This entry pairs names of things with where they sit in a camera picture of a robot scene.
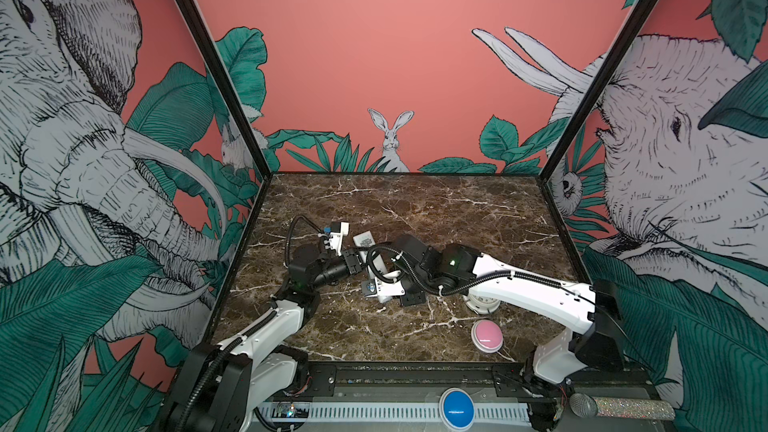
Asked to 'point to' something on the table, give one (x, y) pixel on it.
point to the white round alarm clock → (481, 305)
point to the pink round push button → (487, 336)
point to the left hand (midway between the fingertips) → (379, 251)
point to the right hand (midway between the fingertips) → (385, 282)
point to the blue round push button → (457, 409)
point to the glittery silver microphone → (587, 406)
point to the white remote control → (378, 263)
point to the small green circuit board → (283, 409)
